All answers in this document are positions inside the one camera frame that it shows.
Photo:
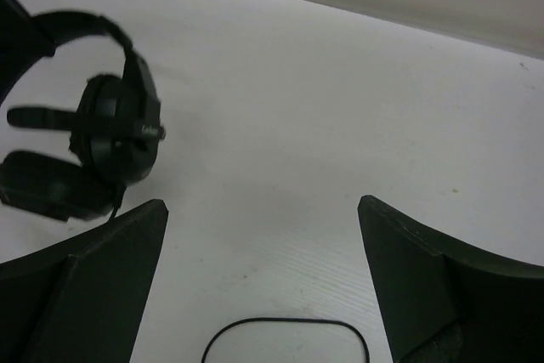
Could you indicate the black headset with microphone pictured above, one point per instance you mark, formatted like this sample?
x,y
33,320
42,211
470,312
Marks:
x,y
114,132

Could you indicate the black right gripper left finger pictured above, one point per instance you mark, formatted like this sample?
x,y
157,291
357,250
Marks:
x,y
82,299

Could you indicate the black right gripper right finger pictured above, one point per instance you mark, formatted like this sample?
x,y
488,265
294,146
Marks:
x,y
443,300

